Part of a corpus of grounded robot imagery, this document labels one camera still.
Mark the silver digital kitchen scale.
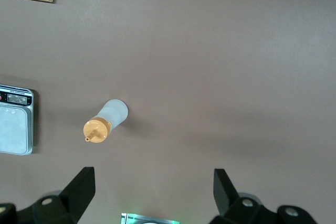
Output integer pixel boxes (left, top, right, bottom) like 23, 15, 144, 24
0, 83, 35, 155

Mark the squeeze bottle with orange cap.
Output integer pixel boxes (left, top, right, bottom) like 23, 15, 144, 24
83, 99, 130, 145

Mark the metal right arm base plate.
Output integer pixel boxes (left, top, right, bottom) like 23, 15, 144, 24
121, 212, 181, 224

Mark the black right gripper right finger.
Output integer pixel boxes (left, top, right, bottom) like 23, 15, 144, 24
209, 168, 320, 224

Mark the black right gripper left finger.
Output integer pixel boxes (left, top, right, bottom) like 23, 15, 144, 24
0, 166, 96, 224

